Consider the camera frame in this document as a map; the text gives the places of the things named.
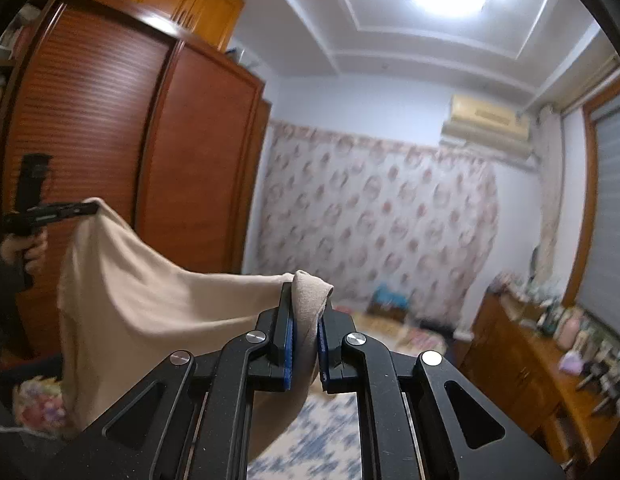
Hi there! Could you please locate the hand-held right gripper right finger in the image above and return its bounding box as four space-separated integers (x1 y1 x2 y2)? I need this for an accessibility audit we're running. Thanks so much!
317 310 566 480

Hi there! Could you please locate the purple tissue pack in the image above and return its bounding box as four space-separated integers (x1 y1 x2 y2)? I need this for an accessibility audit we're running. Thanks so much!
560 352 589 374

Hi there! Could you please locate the clear storage box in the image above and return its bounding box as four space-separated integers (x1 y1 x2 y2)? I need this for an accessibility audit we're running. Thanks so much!
227 47 261 69

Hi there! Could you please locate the brown louvered wardrobe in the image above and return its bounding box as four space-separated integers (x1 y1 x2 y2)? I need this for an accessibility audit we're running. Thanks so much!
0 0 273 361

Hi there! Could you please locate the sheer circle-patterned curtain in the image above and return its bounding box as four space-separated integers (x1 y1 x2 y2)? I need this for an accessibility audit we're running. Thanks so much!
250 120 502 327

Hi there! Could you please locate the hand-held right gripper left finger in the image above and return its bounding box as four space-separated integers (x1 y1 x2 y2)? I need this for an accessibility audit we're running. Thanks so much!
64 282 295 480

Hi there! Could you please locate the pink bottle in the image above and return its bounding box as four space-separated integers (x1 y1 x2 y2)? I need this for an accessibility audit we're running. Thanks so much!
557 307 587 349

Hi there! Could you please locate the tied floral side curtain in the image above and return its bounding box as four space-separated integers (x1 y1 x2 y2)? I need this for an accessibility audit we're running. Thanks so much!
532 102 567 286

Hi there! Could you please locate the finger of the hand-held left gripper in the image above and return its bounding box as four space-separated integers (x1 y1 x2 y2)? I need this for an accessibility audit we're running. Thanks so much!
52 201 98 219

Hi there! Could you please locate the grey window blind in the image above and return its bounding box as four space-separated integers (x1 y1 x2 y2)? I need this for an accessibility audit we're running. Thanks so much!
574 105 620 342

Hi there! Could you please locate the person's left hand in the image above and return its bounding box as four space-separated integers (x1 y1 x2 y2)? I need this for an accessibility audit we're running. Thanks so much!
0 230 49 279

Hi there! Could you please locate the wooden sideboard cabinet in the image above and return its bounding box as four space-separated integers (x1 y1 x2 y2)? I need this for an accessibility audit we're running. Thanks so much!
460 290 620 467

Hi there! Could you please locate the person's left forearm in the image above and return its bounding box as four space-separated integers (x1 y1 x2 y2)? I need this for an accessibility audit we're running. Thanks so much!
0 252 26 322

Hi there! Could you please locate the peach printed t-shirt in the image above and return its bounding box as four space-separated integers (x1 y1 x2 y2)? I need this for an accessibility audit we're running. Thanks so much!
57 198 335 466

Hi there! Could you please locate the beige air conditioner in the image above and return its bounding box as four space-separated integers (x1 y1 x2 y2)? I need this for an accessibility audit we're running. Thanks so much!
439 92 534 159

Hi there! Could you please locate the group of small bottles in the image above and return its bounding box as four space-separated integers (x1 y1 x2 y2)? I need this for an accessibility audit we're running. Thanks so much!
532 295 561 336

